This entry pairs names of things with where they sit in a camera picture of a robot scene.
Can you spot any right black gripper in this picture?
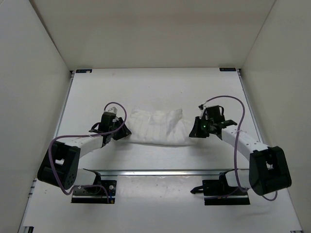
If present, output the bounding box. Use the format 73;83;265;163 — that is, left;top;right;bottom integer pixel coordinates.
189;116;213;138

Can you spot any white pleated skirt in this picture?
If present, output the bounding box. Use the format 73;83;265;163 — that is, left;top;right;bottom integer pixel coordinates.
126;109;198;147

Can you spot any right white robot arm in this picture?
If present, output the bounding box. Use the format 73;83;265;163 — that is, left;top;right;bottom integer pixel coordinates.
189;105;292;196

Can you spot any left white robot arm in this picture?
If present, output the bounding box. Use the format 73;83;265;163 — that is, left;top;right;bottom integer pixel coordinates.
37;107;131;194

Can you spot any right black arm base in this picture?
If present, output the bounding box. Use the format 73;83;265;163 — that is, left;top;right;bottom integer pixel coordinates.
190;172;250;206

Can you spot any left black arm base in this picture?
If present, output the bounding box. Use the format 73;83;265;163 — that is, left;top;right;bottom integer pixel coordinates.
71;169;117;204

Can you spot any right blue table label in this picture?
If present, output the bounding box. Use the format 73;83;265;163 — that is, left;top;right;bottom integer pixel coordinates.
219;67;236;72

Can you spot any blue table label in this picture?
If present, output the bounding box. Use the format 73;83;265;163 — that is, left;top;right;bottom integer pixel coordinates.
75;69;92;73
219;67;236;72

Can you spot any left blue table label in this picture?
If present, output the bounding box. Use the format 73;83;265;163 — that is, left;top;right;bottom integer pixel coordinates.
75;69;92;73

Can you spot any aluminium table rail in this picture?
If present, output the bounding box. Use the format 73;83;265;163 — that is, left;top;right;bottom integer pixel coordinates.
97;169;231;176

